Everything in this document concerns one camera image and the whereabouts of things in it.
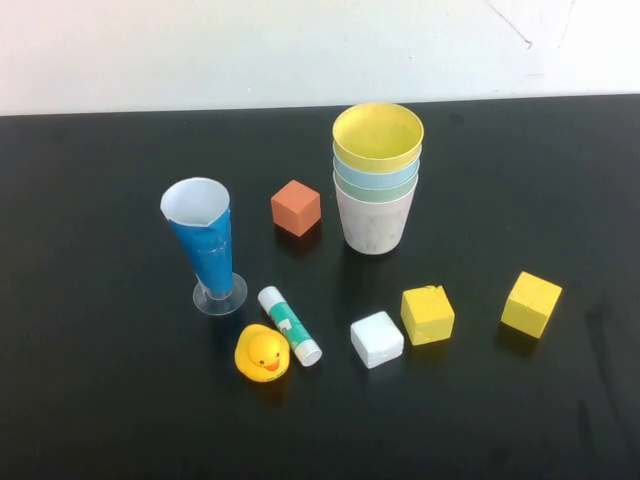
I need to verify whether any green plastic cup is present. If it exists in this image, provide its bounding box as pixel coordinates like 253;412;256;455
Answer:
333;172;419;205

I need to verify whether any orange cube block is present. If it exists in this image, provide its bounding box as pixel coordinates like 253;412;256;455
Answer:
270;179;322;238

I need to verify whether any pink plastic cup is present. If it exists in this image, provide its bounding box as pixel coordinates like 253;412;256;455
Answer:
333;182;419;257

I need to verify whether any white green glue stick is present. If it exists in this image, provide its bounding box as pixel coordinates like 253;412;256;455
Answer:
257;285;323;368

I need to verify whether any chipped yellow cube block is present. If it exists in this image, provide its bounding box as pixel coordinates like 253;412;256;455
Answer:
400;285;456;347

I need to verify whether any white cube block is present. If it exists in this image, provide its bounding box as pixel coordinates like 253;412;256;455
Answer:
349;310;405;371

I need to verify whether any yellow rubber duck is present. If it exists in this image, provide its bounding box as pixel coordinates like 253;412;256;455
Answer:
233;323;292;385

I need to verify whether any light blue plastic cup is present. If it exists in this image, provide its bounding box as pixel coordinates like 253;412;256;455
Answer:
332;149;421;191

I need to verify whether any yellow plastic cup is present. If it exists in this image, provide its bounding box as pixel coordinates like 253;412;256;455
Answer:
331;102;425;174

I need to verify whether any blue conical measuring glass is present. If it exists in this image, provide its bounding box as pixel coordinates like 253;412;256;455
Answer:
159;176;248;317

